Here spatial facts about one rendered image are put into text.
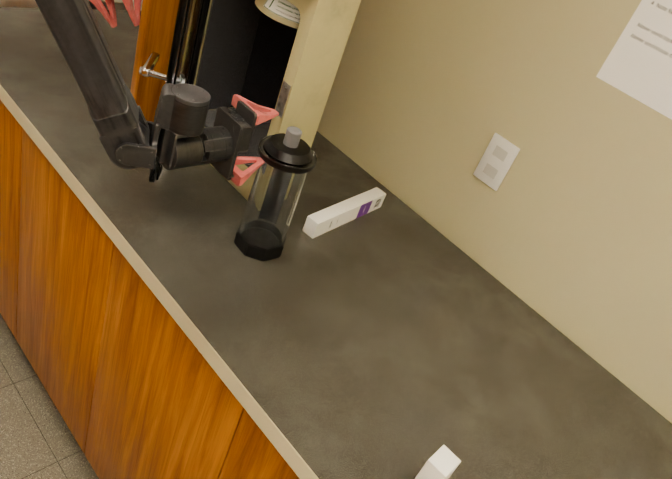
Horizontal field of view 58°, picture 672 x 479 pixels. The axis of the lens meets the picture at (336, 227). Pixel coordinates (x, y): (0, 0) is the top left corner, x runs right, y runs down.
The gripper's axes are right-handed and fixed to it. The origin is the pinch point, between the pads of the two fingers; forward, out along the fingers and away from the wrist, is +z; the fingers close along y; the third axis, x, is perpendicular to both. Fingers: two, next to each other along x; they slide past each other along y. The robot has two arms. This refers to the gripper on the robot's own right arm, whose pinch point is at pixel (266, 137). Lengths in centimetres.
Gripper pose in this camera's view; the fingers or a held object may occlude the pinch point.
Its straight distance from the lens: 107.8
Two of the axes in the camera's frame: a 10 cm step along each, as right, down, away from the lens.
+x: -6.5, -5.9, 4.7
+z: 6.9, -2.1, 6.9
